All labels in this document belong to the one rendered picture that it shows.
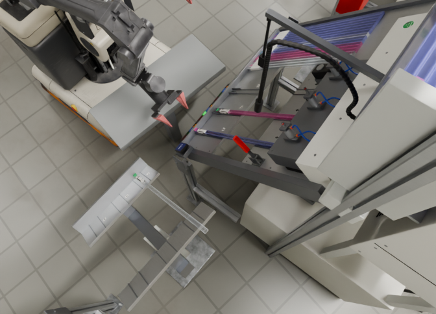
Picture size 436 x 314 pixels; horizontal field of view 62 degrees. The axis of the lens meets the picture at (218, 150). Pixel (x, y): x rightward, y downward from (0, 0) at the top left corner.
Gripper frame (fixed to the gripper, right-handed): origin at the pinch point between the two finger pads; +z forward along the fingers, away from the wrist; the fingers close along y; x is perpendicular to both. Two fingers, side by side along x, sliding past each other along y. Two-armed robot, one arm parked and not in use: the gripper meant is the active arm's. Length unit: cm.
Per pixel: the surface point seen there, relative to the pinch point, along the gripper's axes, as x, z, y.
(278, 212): -26, 47, -4
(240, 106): -17.6, 8.7, 15.1
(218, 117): -9.6, 8.9, 8.5
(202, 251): 32, 75, -32
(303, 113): -59, 2, 8
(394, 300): -64, 77, -7
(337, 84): -63, 2, 19
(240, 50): 73, 32, 83
